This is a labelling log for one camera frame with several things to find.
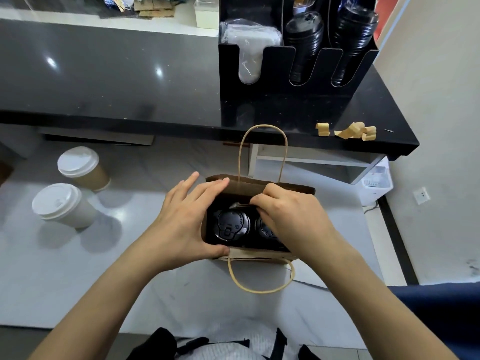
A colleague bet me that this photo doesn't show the person's left hand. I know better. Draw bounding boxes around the person's left hand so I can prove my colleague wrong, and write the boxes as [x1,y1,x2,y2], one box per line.
[142,172,231,275]

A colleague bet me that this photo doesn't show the white support panel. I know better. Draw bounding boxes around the white support panel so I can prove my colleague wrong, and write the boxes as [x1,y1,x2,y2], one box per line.
[0,123,43,159]

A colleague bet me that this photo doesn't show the black acrylic organizer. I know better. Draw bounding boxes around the black acrylic organizer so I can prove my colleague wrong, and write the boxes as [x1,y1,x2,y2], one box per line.
[218,0,381,132]

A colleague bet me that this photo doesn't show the red banner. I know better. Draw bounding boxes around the red banner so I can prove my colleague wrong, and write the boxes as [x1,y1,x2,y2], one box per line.
[374,0,403,24]

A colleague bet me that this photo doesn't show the person's right forearm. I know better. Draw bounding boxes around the person's right forearm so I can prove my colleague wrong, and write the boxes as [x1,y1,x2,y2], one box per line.
[315,243,459,360]

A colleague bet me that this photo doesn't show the white wall socket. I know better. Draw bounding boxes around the white wall socket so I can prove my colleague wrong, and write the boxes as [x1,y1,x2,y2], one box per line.
[413,186,433,206]

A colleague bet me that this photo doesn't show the white box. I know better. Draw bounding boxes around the white box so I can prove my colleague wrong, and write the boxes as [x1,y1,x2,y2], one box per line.
[194,0,222,31]

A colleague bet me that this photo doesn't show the person's white shirt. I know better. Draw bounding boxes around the person's white shirt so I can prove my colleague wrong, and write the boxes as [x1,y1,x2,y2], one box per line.
[176,318,301,360]

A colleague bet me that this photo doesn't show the row of tan tape strips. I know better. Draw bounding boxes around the row of tan tape strips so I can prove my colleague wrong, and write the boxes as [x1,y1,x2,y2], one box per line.
[315,121,379,143]

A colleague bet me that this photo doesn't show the stack of white paper sheets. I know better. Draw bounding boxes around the stack of white paper sheets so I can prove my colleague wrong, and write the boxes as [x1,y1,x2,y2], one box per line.
[296,260,336,291]

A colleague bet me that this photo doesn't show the black body harness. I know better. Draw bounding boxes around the black body harness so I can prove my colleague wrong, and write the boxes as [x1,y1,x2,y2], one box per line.
[127,326,324,360]

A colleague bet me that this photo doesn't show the black lid coffee cup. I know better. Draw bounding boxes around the black lid coffee cup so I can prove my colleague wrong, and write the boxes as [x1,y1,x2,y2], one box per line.
[208,206,253,245]
[253,213,285,251]

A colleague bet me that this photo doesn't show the plastic wrapped white pack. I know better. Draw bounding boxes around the plastic wrapped white pack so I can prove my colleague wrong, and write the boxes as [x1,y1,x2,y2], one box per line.
[220,18,283,86]

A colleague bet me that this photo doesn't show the tan paper sleeve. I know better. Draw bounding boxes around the tan paper sleeve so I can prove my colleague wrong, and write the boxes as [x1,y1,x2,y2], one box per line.
[291,0,317,17]

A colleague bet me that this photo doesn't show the person's left forearm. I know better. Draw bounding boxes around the person's left forearm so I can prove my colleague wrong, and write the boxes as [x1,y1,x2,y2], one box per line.
[30,243,177,360]

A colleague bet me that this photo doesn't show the tan coffee cup white lid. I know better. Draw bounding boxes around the tan coffee cup white lid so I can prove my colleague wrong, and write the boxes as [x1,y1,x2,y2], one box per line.
[57,146,113,194]

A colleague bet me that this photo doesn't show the person's right hand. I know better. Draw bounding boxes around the person's right hand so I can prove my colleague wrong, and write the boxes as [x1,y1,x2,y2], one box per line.
[249,183,345,266]

